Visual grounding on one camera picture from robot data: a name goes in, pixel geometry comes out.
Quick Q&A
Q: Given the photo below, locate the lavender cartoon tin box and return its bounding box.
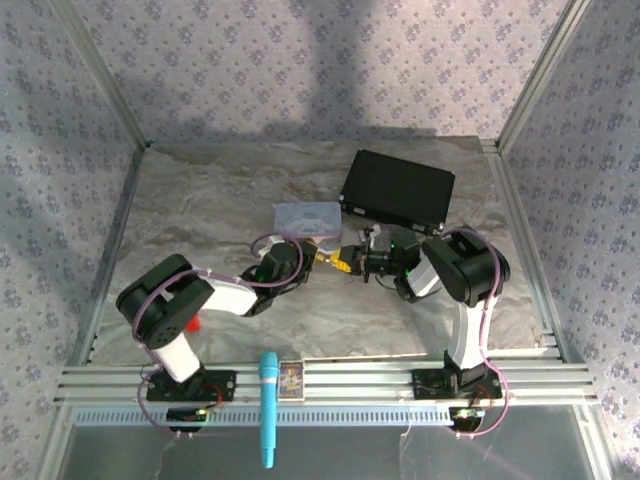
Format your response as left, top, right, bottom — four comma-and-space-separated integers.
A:
273, 200, 344, 254

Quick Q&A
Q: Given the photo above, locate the black rectangular case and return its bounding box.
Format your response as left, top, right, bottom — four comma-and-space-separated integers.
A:
338, 148, 457, 235

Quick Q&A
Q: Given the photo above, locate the small picture card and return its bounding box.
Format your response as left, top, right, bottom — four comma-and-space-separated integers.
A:
278, 360, 306, 402

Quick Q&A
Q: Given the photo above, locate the blue toy microphone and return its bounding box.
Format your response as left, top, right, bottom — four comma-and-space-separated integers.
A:
257, 351, 280, 470

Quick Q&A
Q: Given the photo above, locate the small black controller board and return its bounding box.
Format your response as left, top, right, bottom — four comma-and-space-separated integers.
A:
166, 407, 209, 424
448, 406, 486, 431

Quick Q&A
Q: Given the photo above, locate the aluminium rail beam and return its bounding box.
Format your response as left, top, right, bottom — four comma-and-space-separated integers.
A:
53, 360, 599, 405

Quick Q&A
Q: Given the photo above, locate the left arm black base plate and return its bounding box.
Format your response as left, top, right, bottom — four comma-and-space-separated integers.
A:
145, 368, 238, 403

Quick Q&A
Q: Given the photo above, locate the aluminium side rail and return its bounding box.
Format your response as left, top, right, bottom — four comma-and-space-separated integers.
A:
480, 138, 569, 362
69, 143, 151, 366

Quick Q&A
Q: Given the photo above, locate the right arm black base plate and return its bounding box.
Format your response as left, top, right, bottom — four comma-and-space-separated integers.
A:
411, 368, 503, 401

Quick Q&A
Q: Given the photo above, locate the slotted grey cable duct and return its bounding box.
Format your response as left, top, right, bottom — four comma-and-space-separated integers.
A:
72, 405, 457, 428

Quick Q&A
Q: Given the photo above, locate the aluminium frame post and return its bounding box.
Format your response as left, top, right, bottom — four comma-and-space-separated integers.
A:
52, 0, 152, 147
497, 0, 599, 149

